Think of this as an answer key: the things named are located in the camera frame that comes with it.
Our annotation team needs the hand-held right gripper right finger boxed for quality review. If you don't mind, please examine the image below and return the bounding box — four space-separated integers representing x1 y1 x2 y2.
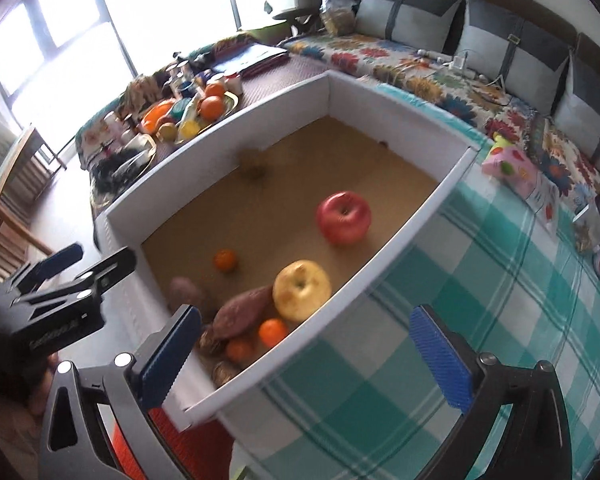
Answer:
409 305 573 480

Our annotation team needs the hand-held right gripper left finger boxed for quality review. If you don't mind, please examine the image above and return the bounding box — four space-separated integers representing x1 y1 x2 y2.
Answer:
39 304 203 480

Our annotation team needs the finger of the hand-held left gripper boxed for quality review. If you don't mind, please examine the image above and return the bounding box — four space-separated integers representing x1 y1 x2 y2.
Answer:
75 246 137 302
7 242 84 292

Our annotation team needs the small purple sweet potato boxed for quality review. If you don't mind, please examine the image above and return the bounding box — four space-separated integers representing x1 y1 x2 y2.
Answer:
167 276 206 313

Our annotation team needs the small tangerine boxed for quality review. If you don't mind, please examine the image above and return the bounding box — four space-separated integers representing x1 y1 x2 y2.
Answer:
214 249 238 273
226 337 255 363
258 318 290 350

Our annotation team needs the long sweet potato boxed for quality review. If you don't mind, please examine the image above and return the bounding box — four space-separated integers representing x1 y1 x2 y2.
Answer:
212 284 276 340

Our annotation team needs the yellow pear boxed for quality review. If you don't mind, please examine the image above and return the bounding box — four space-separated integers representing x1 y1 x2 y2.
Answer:
272 260 333 323

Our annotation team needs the red apple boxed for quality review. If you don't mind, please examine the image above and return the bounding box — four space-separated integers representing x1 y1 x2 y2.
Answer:
316 191 372 247

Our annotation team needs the brown-green round fruit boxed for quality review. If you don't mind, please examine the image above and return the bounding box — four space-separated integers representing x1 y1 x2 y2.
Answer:
236 145 271 181

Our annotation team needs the white cardboard box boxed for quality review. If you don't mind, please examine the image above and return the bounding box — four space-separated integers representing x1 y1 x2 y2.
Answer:
92 70 481 433

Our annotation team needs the wooden slatted chair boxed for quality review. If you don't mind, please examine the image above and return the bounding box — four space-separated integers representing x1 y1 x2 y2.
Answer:
0 125 68 281

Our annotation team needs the teal white plaid blanket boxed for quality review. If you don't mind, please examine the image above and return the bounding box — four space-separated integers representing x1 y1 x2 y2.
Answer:
230 85 600 480

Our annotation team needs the tray of assorted fruit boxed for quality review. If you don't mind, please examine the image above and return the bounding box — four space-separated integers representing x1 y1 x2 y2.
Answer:
137 77 241 143

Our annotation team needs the pink snack bag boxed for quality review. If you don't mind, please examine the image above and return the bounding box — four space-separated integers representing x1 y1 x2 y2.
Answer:
481 132 561 233

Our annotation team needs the cluster of small bottles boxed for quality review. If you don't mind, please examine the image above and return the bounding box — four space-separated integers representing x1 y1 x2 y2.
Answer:
165 57 201 96

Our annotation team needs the clear jar black lid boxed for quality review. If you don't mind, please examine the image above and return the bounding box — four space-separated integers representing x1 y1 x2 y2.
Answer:
572 192 600 256

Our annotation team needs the dark folder with papers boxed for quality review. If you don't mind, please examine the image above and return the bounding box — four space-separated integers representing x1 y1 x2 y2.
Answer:
212 42 291 78

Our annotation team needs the window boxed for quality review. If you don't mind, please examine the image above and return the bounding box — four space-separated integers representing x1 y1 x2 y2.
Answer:
0 0 301 126

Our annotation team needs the grey two-tone pillow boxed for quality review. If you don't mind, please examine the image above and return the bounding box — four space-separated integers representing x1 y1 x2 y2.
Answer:
452 0 573 118
550 35 600 173
352 0 466 56

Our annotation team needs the dark wooden chair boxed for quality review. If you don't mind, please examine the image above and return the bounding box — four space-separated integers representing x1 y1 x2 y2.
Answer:
265 2 326 36

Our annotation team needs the clear plastic bag of snacks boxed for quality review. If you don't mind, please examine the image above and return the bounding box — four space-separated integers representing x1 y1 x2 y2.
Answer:
320 0 358 37

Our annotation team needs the brown headboard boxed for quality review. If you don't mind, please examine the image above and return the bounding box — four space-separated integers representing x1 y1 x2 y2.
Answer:
365 0 600 91

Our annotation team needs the white power strip with cables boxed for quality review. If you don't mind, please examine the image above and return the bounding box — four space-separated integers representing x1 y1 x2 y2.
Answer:
415 47 511 106

